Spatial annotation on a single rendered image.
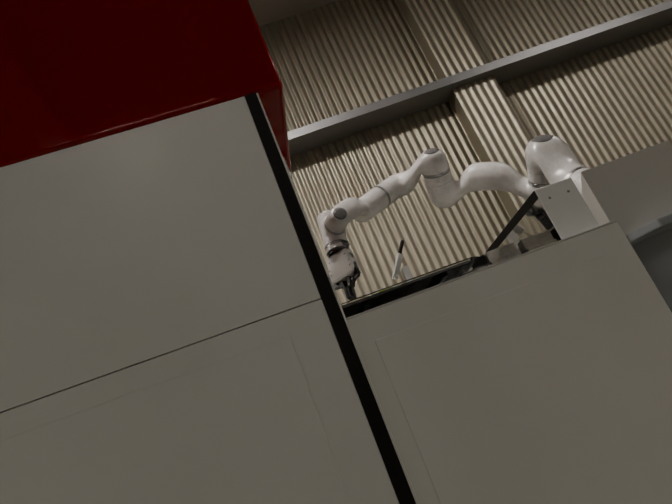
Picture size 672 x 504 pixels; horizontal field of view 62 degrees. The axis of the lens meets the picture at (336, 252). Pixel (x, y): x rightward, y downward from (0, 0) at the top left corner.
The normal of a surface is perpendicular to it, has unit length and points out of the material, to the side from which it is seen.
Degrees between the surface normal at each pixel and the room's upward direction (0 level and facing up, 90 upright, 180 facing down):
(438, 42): 90
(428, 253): 90
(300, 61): 90
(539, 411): 90
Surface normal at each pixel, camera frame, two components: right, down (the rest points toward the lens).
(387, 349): 0.03, -0.36
